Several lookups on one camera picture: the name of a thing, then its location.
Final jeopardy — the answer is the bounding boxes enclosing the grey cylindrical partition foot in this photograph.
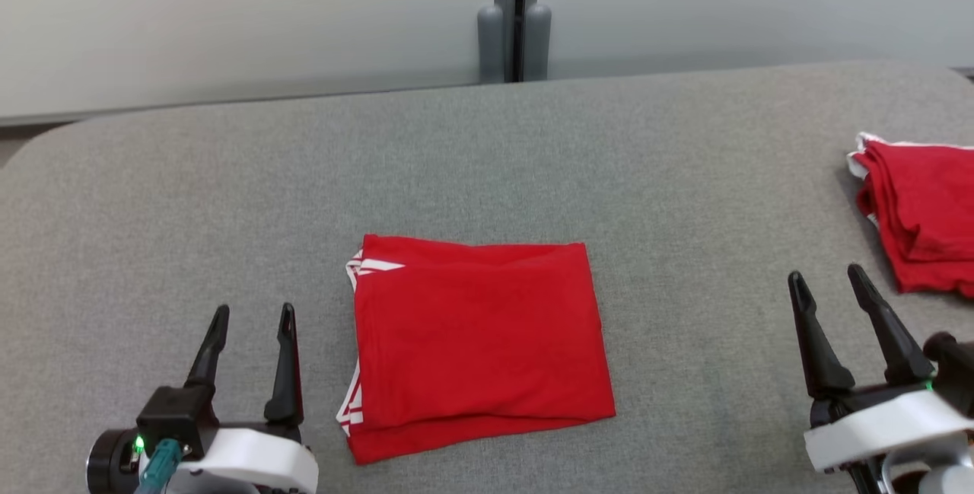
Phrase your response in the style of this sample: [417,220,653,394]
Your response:
[523,3,552,81]
[477,5,505,84]

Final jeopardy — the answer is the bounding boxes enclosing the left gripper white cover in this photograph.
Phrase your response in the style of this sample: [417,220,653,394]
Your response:
[171,302,319,494]

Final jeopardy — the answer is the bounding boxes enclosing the left camera cable teal connector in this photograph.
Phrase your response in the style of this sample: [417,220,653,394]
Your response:
[137,439,183,494]

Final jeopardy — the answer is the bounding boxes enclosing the red white basketball shorts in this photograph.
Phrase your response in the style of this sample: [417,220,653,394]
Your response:
[847,132,974,298]

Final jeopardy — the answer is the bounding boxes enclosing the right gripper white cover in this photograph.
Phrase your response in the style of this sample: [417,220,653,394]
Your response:
[788,263,974,473]

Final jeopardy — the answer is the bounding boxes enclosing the red white basketball jersey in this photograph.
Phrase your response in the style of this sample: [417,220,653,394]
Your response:
[336,233,617,467]

